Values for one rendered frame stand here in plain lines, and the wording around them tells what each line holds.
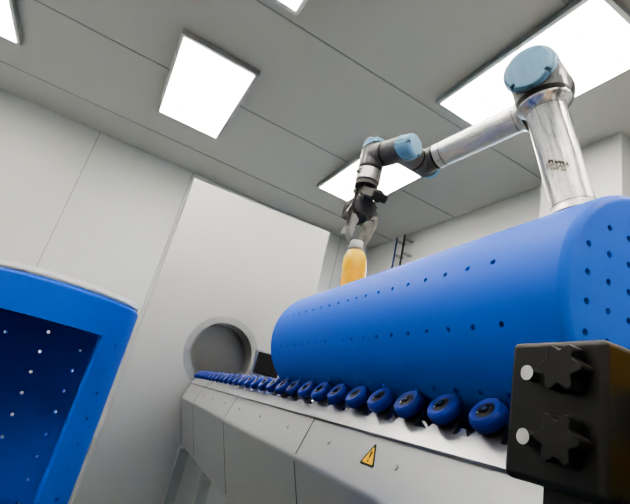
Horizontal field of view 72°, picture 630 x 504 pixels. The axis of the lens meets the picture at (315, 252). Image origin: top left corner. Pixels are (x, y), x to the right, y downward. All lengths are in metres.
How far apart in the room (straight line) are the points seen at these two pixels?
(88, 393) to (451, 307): 0.62
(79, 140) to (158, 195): 1.06
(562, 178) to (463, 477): 0.69
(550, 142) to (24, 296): 1.05
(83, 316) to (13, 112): 5.31
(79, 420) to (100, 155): 5.13
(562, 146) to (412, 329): 0.60
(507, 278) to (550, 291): 0.06
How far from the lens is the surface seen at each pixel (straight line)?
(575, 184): 1.05
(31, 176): 5.77
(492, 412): 0.54
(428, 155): 1.40
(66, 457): 0.90
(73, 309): 0.84
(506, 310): 0.51
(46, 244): 5.55
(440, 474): 0.57
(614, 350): 0.32
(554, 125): 1.11
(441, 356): 0.60
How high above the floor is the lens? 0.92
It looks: 20 degrees up
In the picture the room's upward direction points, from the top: 14 degrees clockwise
